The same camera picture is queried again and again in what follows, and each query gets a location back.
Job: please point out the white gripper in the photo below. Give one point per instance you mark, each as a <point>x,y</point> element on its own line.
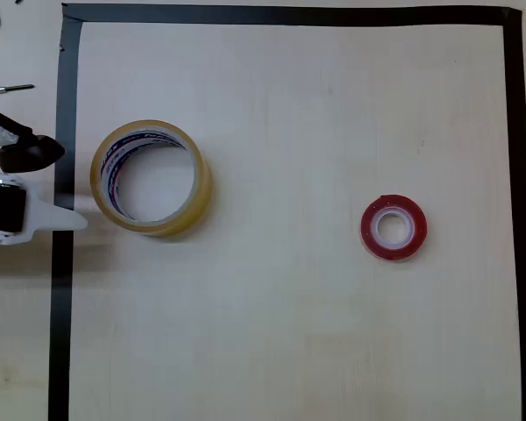
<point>9,205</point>

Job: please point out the small red tape roll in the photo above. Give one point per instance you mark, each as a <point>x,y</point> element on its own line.
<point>368,228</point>

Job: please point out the large clear tape roll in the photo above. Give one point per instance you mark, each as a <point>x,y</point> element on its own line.
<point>109,153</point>

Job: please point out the thin screwdriver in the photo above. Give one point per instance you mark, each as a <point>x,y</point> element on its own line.
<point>9,88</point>

